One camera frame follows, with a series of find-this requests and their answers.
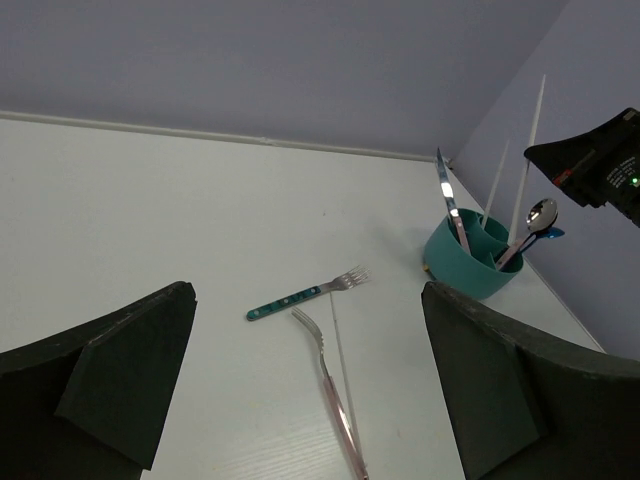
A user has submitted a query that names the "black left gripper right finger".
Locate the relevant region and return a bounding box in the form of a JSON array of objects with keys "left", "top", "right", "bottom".
[{"left": 421, "top": 281, "right": 639, "bottom": 479}]

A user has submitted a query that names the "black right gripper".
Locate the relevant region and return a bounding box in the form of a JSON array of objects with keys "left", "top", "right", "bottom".
[{"left": 524, "top": 108, "right": 639, "bottom": 223}]

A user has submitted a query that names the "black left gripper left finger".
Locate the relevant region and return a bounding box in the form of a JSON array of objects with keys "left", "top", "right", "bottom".
[{"left": 1, "top": 281, "right": 196, "bottom": 479}]

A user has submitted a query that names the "white chopstick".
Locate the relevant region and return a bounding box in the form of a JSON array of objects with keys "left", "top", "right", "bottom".
[
  {"left": 329, "top": 293, "right": 363, "bottom": 455},
  {"left": 481, "top": 139, "right": 510, "bottom": 230},
  {"left": 508, "top": 75, "right": 546, "bottom": 244}
]

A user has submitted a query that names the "silver spoon pink handle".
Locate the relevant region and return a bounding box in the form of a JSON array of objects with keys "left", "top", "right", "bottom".
[{"left": 495, "top": 198, "right": 558, "bottom": 271}]

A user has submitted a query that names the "blue spoon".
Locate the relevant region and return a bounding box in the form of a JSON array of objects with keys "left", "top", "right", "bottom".
[{"left": 522, "top": 227, "right": 565, "bottom": 252}]

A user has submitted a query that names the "knife with pink handle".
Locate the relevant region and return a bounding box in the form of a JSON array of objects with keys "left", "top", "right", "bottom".
[{"left": 436, "top": 148, "right": 471, "bottom": 254}]

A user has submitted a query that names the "fork with teal handle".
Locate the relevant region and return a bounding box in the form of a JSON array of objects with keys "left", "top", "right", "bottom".
[{"left": 245, "top": 266, "right": 370, "bottom": 322}]

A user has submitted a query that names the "teal round utensil holder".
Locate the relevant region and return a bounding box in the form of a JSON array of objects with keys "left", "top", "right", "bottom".
[{"left": 423, "top": 208, "right": 524, "bottom": 300}]

